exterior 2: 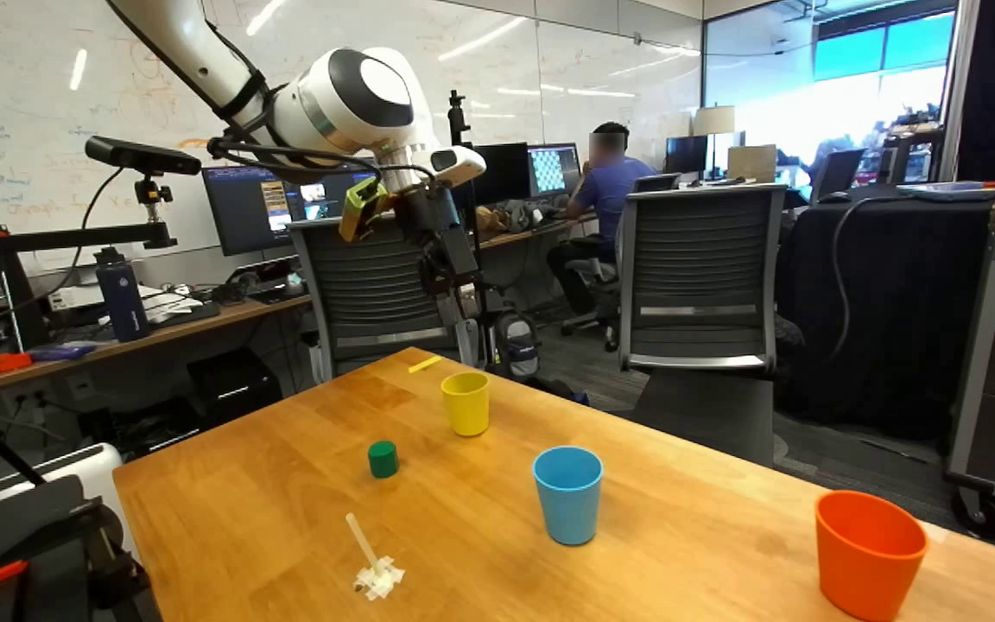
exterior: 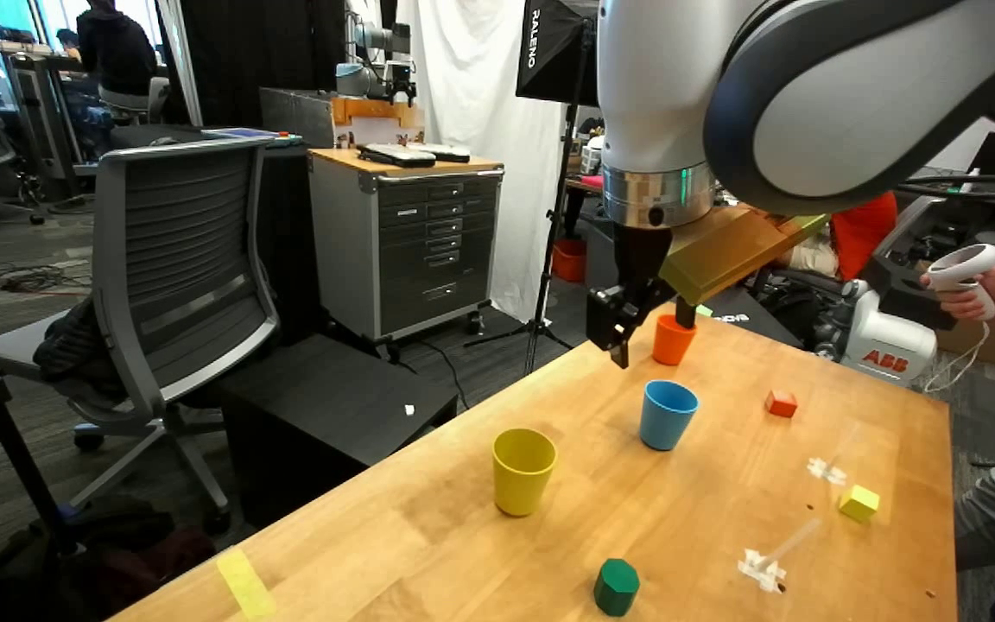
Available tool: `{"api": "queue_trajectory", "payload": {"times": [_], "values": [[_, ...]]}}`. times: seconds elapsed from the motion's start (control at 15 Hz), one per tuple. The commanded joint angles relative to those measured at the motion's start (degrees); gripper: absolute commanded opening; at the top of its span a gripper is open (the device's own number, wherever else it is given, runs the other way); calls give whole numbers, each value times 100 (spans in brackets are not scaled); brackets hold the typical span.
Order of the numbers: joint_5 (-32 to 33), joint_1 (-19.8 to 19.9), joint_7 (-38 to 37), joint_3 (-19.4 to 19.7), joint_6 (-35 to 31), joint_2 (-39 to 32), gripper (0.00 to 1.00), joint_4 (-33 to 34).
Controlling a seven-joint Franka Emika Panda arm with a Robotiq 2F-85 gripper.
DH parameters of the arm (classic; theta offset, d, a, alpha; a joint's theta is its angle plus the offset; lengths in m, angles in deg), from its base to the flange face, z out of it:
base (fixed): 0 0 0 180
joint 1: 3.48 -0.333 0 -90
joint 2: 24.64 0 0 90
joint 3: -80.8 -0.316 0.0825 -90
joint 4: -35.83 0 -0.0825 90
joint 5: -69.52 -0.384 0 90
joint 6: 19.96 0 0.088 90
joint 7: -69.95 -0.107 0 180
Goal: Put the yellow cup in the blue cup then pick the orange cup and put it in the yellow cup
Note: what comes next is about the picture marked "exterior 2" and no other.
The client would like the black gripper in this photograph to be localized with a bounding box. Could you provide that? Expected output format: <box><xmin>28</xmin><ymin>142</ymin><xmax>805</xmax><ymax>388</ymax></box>
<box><xmin>403</xmin><ymin>182</ymin><xmax>514</xmax><ymax>349</ymax></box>

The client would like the yellow plastic cup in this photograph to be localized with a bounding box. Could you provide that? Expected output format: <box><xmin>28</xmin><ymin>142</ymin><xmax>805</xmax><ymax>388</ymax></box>
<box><xmin>439</xmin><ymin>371</ymin><xmax>495</xmax><ymax>444</ymax></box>

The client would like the orange plastic cup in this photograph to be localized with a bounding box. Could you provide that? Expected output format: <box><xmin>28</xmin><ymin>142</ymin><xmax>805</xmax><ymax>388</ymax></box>
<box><xmin>813</xmin><ymin>486</ymin><xmax>929</xmax><ymax>622</ymax></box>

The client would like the blue plastic cup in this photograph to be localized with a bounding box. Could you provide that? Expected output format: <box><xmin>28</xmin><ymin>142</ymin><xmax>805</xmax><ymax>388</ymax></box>
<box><xmin>530</xmin><ymin>444</ymin><xmax>608</xmax><ymax>550</ymax></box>

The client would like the grey mesh office chair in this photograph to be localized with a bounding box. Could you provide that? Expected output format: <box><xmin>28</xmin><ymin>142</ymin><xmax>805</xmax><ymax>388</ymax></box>
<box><xmin>286</xmin><ymin>211</ymin><xmax>481</xmax><ymax>388</ymax></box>
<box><xmin>615</xmin><ymin>182</ymin><xmax>791</xmax><ymax>451</ymax></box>

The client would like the black monitor back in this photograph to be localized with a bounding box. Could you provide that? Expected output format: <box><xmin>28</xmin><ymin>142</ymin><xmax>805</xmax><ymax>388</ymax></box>
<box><xmin>449</xmin><ymin>142</ymin><xmax>537</xmax><ymax>211</ymax></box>

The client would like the monitor with bright screen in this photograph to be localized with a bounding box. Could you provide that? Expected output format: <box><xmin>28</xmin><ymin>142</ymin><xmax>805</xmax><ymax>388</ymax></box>
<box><xmin>526</xmin><ymin>140</ymin><xmax>585</xmax><ymax>202</ymax></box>

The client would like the green cylinder block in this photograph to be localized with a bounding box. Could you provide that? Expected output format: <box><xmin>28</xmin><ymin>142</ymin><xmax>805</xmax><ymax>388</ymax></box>
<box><xmin>365</xmin><ymin>438</ymin><xmax>400</xmax><ymax>482</ymax></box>

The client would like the seated person blue shirt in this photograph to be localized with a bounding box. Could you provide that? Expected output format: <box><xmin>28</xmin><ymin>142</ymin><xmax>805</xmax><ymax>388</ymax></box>
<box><xmin>545</xmin><ymin>116</ymin><xmax>659</xmax><ymax>340</ymax></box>

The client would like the dark computer monitor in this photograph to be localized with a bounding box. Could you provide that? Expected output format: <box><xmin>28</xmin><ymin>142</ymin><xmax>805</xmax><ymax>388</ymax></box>
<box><xmin>299</xmin><ymin>166</ymin><xmax>381</xmax><ymax>222</ymax></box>

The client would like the computer monitor with windows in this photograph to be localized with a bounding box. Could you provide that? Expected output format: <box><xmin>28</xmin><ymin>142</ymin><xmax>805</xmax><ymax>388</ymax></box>
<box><xmin>202</xmin><ymin>163</ymin><xmax>306</xmax><ymax>260</ymax></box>

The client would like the clear crumpled tape piece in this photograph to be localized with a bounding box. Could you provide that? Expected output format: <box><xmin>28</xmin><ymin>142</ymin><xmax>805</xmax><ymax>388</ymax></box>
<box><xmin>342</xmin><ymin>510</ymin><xmax>406</xmax><ymax>604</ymax></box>

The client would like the white table lamp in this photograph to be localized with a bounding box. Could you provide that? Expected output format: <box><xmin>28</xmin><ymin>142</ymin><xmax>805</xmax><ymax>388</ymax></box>
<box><xmin>686</xmin><ymin>104</ymin><xmax>738</xmax><ymax>176</ymax></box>

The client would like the cardboard box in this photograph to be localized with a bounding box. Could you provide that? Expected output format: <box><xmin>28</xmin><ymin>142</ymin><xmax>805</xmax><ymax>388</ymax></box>
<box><xmin>727</xmin><ymin>142</ymin><xmax>781</xmax><ymax>186</ymax></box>

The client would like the dark blue water bottle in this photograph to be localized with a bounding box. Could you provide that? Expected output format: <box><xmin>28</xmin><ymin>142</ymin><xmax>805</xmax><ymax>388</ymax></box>
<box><xmin>92</xmin><ymin>245</ymin><xmax>150</xmax><ymax>343</ymax></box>

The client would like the wooden office desk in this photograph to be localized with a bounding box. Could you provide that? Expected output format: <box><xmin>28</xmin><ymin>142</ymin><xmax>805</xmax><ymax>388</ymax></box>
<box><xmin>0</xmin><ymin>289</ymin><xmax>318</xmax><ymax>404</ymax></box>

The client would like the black cloth covered table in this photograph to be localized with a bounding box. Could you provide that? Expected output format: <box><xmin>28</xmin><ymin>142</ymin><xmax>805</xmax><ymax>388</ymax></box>
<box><xmin>775</xmin><ymin>190</ymin><xmax>995</xmax><ymax>432</ymax></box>

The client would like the white storage box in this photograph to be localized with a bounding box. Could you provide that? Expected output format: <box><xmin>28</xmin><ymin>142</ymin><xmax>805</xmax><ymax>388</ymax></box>
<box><xmin>0</xmin><ymin>444</ymin><xmax>138</xmax><ymax>558</ymax></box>

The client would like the wrist camera with yellow mount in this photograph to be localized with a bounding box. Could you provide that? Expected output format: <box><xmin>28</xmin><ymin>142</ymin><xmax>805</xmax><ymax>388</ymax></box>
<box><xmin>337</xmin><ymin>174</ymin><xmax>398</xmax><ymax>245</ymax></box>

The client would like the white cable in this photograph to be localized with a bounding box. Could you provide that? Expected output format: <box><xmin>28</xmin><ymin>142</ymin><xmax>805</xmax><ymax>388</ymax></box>
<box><xmin>826</xmin><ymin>195</ymin><xmax>869</xmax><ymax>364</ymax></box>

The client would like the black camera on stand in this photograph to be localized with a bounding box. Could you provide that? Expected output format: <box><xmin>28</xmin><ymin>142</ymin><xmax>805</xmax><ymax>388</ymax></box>
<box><xmin>82</xmin><ymin>136</ymin><xmax>203</xmax><ymax>211</ymax></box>

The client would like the black bag orange handle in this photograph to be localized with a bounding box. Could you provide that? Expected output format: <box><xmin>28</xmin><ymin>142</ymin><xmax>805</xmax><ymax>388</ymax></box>
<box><xmin>0</xmin><ymin>476</ymin><xmax>164</xmax><ymax>622</ymax></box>

